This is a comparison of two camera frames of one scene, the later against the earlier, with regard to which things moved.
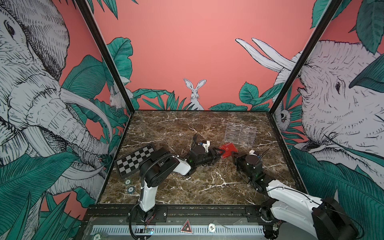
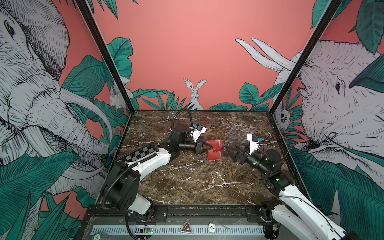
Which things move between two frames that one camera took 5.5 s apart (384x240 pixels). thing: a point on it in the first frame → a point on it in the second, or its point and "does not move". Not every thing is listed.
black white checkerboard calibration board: (129, 164) does not move
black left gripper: (214, 157) → (198, 148)
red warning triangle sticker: (187, 227) does not move
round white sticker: (211, 227) does not move
